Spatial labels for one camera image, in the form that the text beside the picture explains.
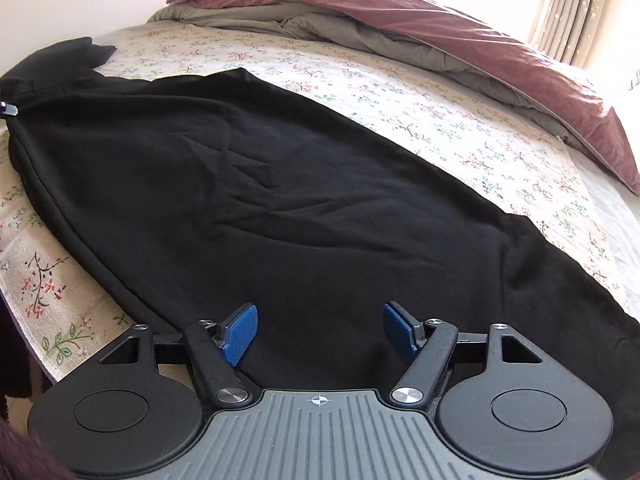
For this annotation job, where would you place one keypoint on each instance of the dark cloth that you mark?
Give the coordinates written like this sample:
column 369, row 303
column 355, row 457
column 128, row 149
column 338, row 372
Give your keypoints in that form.
column 60, row 57

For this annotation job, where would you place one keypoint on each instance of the mauve duvet with grey lining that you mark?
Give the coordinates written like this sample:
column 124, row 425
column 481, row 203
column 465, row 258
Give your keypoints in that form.
column 450, row 25

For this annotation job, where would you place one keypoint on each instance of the person's maroon fleece garment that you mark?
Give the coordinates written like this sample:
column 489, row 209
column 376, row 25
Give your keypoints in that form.
column 25, row 455

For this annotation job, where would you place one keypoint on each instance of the floral bedsheet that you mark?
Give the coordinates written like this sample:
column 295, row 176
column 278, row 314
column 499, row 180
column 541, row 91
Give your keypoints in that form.
column 425, row 110

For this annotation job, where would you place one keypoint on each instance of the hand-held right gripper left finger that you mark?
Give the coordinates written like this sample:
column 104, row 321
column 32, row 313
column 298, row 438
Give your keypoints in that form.
column 240, row 335

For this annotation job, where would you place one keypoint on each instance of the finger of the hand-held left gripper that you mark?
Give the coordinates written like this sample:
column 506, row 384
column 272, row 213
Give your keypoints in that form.
column 9, row 109

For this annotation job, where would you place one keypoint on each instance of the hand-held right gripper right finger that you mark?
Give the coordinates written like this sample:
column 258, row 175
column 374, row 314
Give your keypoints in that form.
column 400, row 332

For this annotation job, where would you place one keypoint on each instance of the beige patterned curtain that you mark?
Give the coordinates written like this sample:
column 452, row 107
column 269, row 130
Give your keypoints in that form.
column 575, row 5

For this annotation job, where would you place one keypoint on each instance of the black pants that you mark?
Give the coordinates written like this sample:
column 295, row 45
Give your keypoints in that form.
column 300, row 185

